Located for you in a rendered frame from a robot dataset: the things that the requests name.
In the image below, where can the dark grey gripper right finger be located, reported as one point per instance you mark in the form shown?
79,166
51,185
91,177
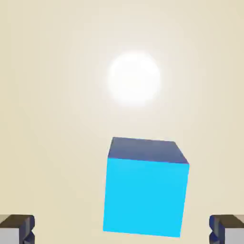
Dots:
228,228

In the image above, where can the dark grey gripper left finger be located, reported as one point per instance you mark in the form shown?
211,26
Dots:
15,228

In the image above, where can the small blue cube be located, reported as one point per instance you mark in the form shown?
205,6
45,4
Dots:
144,194

